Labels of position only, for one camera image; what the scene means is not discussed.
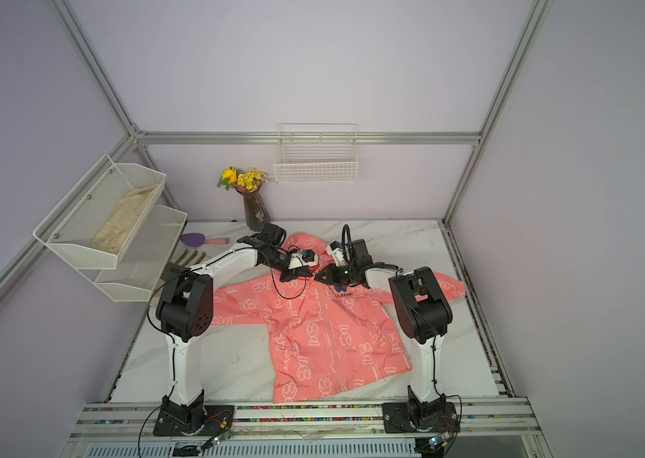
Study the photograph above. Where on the aluminium rail front frame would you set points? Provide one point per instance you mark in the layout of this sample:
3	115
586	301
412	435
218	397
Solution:
312	421

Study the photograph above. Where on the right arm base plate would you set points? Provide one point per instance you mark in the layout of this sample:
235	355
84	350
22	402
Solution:
435	416

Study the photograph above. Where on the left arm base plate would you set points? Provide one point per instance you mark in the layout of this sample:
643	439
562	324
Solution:
205	421

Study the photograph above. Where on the white mesh shelf bin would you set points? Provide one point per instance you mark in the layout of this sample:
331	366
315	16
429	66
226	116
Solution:
69	229
137	274

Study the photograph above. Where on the yellow flower bouquet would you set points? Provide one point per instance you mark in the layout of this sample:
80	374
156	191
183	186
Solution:
243	181

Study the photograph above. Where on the beige cloth in bin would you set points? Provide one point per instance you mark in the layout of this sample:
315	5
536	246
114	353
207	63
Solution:
115	232

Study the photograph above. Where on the pink hooded jacket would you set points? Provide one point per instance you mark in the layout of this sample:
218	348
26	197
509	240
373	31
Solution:
323	340

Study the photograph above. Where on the white wire wall basket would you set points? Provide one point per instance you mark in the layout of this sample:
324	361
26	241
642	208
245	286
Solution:
316	153

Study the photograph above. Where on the white mesh upper shelf bin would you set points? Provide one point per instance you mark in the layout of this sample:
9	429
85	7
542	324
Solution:
69	229

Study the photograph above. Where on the dark glass vase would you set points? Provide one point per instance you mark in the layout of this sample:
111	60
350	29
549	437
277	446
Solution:
256	214

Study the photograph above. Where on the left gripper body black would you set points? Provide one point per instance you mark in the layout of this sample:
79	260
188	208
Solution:
278	259

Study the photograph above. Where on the purple pink hairbrush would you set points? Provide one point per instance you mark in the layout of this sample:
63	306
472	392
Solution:
197	240

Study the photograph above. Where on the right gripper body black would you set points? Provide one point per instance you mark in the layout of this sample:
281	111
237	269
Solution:
343	275

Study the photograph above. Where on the white mesh lower shelf bin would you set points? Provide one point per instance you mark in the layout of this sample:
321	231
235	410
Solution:
137	274

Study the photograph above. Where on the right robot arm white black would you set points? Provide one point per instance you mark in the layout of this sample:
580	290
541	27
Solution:
423	314

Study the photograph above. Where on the beige green work glove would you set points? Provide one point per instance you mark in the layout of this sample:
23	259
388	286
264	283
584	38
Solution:
181	264

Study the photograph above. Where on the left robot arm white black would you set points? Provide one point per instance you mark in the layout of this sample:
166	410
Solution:
185	310

